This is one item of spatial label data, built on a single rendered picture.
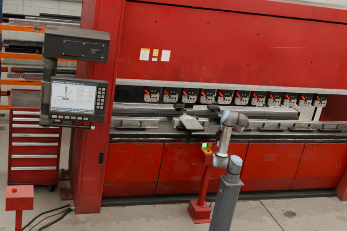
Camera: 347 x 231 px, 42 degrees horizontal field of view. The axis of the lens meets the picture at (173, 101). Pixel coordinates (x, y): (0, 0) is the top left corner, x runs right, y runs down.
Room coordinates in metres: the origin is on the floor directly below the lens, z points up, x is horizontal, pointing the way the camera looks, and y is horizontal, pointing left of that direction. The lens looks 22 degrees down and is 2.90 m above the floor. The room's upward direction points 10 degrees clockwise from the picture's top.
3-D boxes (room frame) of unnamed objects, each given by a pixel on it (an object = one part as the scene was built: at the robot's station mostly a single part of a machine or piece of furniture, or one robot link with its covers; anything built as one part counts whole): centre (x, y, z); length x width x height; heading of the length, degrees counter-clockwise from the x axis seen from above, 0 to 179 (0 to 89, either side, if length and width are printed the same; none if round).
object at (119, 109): (4.81, -0.43, 0.93); 2.30 x 0.14 x 0.10; 111
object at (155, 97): (4.24, 0.23, 1.26); 0.15 x 0.09 x 0.17; 111
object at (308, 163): (4.59, -0.79, 0.41); 3.00 x 0.21 x 0.83; 111
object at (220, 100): (4.53, -0.51, 1.26); 0.15 x 0.09 x 0.17; 111
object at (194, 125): (4.26, -0.22, 1.00); 0.26 x 0.18 x 0.01; 21
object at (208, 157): (4.14, -0.47, 0.75); 0.20 x 0.16 x 0.18; 112
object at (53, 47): (3.48, 0.83, 1.53); 0.51 x 0.25 x 0.85; 103
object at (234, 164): (3.66, -0.64, 0.94); 0.13 x 0.12 x 0.14; 88
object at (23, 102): (4.19, 1.36, 0.50); 0.50 x 0.50 x 1.00; 21
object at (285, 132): (4.59, -0.79, 0.85); 3.00 x 0.21 x 0.04; 111
